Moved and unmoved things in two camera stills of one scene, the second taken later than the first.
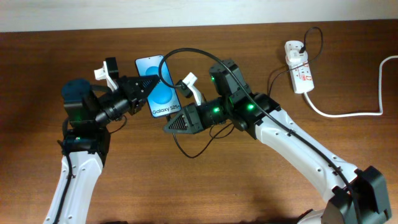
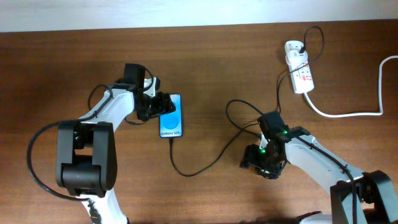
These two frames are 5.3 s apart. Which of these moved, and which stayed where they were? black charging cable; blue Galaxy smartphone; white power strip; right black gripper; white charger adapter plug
Moved: right black gripper; black charging cable; blue Galaxy smartphone
Stayed: white power strip; white charger adapter plug
